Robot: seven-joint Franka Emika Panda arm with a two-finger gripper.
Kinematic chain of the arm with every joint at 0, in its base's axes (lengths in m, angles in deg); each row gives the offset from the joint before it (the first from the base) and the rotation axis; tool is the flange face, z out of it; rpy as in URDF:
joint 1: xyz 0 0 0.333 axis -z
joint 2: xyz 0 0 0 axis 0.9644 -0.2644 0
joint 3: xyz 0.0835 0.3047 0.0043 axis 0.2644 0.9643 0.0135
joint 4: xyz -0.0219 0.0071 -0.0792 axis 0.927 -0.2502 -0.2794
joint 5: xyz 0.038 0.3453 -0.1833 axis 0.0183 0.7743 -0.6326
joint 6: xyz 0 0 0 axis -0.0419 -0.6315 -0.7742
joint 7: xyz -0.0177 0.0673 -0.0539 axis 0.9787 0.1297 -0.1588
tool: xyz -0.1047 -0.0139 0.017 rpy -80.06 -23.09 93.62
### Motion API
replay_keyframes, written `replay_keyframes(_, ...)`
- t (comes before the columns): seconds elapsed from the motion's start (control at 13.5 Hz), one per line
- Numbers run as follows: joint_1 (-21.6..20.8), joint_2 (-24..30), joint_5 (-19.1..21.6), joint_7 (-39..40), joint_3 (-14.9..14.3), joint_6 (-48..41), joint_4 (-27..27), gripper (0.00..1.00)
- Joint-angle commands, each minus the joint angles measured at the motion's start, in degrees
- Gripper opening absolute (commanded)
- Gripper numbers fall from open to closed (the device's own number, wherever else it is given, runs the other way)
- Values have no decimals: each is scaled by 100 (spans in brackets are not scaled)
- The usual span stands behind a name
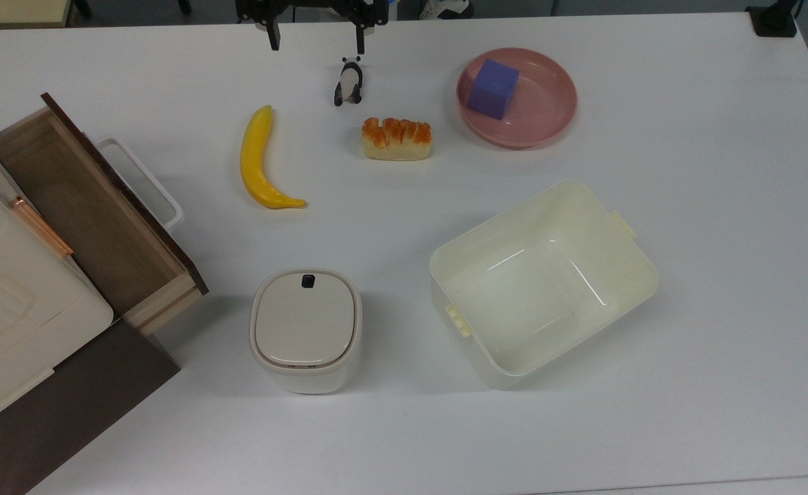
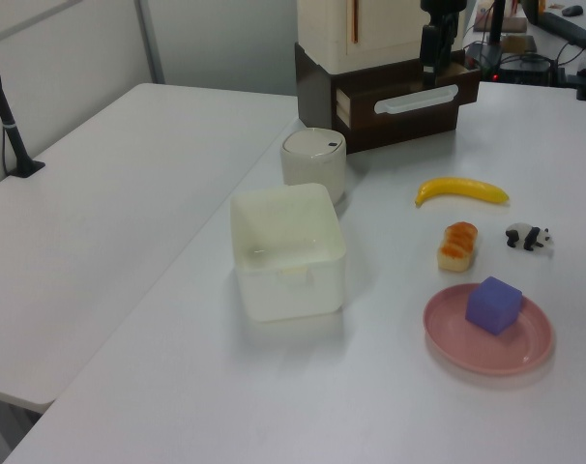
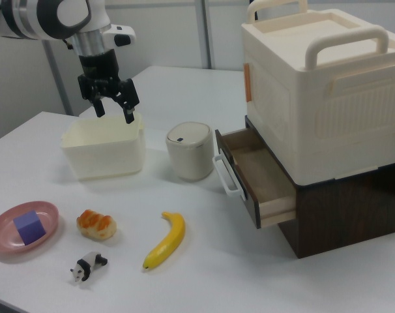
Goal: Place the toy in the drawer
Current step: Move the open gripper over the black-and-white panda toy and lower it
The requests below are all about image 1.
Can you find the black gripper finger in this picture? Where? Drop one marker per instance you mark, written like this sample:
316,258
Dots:
274,34
360,38

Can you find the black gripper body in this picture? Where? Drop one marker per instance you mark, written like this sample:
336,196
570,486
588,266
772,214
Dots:
314,3

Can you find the black white panda toy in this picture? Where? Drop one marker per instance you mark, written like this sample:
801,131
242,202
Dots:
350,82

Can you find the toy bread with orange glaze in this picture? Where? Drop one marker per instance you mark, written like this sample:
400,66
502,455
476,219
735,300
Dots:
397,141

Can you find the yellow toy banana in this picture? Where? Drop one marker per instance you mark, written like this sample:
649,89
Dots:
254,158

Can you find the wooden drawer with dark front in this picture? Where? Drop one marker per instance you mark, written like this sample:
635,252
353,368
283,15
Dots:
94,220

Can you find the white grey shoe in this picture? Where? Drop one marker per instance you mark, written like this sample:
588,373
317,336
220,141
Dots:
445,8

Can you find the purple foam cube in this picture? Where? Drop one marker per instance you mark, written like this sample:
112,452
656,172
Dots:
493,89

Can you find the pink plastic plate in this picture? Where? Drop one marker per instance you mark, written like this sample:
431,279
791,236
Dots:
544,103

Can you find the light wooden desk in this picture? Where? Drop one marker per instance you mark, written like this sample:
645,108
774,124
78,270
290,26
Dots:
12,10

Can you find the small cream lidded trash can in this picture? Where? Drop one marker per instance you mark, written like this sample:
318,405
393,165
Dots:
305,330

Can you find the orange box latch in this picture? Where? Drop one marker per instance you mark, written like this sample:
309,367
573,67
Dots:
40,227

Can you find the cream plastic open bin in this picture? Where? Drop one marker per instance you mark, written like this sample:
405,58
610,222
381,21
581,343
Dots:
541,289

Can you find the dark brown wooden cabinet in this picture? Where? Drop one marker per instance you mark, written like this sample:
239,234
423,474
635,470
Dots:
67,419

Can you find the black clamp mount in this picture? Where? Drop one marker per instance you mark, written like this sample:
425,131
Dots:
773,19

